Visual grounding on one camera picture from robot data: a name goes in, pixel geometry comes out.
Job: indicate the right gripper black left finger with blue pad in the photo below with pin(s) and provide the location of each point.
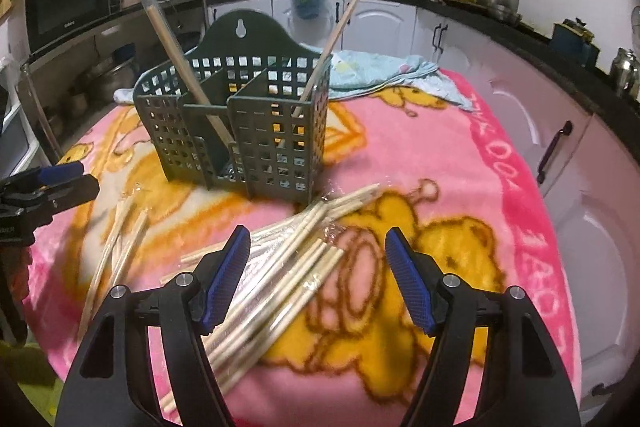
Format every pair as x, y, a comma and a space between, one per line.
111, 381

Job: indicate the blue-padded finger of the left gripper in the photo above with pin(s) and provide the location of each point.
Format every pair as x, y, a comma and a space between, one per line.
60, 173

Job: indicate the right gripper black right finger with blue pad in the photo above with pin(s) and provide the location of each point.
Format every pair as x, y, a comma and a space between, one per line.
524, 383

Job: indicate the wooden chopstick pair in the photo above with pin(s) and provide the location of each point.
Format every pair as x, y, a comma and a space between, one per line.
121, 213
119, 273
327, 50
239, 348
167, 38
330, 204

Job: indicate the steel pot on shelf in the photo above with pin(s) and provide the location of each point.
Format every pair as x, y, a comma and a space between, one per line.
101, 86

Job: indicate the black microwave oven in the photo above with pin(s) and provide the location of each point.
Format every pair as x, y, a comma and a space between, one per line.
49, 20

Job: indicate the pink cartoon blanket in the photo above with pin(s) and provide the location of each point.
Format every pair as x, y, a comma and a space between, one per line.
450, 180

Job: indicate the dark green utensil basket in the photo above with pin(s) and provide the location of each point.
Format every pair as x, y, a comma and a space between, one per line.
261, 131

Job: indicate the light blue cloth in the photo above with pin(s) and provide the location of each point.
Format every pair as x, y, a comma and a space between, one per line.
349, 74

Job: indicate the steel kettle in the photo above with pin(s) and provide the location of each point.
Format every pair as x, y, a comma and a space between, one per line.
624, 73

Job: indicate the teal container yellow rim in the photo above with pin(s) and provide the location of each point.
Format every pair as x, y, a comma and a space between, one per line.
574, 41

